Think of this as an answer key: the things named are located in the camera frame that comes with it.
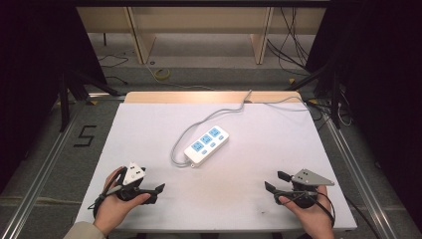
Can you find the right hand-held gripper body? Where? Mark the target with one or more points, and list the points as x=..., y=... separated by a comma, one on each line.
x=307, y=178

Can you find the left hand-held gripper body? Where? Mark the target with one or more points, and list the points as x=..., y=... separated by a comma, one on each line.
x=133, y=173

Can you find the person's right hand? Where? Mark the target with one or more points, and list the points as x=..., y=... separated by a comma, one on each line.
x=313, y=217

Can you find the person's left hand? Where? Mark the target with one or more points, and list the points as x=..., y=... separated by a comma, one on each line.
x=111, y=209

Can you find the white table mat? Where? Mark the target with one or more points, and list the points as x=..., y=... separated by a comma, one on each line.
x=232, y=186

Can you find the white power strip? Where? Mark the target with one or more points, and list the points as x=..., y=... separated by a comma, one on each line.
x=206, y=146

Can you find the black metal stand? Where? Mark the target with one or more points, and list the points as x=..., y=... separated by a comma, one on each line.
x=335, y=96
x=71, y=89

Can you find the yellow tape roll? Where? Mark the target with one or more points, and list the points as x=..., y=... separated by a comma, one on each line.
x=163, y=73

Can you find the black curtain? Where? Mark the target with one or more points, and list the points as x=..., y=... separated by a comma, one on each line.
x=30, y=83
x=381, y=99

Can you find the aluminium floor rail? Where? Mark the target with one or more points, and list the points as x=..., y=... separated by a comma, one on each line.
x=358, y=176
x=36, y=179

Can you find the light wooden desk frame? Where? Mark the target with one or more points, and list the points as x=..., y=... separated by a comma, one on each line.
x=199, y=23

